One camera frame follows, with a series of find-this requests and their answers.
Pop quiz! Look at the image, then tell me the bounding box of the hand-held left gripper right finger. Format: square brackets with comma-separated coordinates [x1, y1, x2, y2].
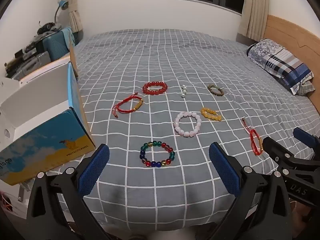
[209, 142, 294, 240]

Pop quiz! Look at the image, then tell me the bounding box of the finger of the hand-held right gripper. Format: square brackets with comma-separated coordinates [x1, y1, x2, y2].
[262, 137, 297, 164]
[293, 127, 320, 159]

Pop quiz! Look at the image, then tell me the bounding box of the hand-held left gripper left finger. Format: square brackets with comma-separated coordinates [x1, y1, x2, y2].
[26, 144, 110, 240]

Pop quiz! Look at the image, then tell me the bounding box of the red string bracelet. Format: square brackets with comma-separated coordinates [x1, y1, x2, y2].
[242, 117, 263, 155]
[112, 93, 144, 118]

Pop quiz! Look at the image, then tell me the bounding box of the multicolour glass bead bracelet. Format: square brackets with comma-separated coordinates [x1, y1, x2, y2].
[139, 141, 175, 168]

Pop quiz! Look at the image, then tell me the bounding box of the blue and yellow cardboard box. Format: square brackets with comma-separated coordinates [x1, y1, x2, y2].
[0, 44, 96, 186]

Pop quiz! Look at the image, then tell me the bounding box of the pink bead bracelet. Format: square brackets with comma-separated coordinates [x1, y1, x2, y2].
[173, 111, 202, 137]

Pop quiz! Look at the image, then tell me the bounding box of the brown and green bead bracelet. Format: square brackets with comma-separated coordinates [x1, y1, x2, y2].
[207, 84, 224, 97]

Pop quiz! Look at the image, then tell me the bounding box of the green checked pillow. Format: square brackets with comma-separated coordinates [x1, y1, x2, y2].
[296, 80, 315, 96]

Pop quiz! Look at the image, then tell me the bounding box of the blue patchwork pillow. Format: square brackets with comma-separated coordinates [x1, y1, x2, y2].
[244, 39, 315, 95]

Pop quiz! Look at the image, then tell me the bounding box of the wooden headboard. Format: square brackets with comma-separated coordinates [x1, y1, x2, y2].
[262, 14, 320, 115]

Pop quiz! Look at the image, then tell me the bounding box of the grey suitcase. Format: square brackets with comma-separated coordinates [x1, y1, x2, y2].
[5, 52, 52, 80]

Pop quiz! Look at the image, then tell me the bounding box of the teal suitcase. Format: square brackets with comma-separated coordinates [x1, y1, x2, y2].
[42, 31, 70, 62]

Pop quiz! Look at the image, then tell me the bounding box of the grey checked bed sheet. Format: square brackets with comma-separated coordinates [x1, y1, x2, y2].
[47, 29, 320, 233]

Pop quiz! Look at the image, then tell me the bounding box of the teal towel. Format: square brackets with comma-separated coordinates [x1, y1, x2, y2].
[61, 27, 76, 47]

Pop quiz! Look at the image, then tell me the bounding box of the stack of black boxes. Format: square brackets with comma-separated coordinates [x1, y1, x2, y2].
[5, 39, 44, 68]

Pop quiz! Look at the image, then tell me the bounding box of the beige curtain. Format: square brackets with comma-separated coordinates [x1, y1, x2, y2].
[236, 0, 270, 41]
[64, 0, 84, 43]

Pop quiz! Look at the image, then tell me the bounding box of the pile of dark clothing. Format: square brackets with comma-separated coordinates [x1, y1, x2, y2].
[37, 21, 62, 35]

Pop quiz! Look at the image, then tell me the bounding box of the blue desk lamp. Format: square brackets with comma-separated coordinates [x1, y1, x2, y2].
[54, 0, 69, 25]

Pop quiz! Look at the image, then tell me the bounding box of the yellow bead bracelet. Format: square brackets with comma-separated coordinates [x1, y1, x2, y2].
[201, 107, 222, 122]

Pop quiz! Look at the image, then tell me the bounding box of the red bead bracelet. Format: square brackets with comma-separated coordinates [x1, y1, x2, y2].
[142, 81, 167, 95]

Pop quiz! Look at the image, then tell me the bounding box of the orange cable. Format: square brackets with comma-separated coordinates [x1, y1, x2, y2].
[0, 192, 13, 213]

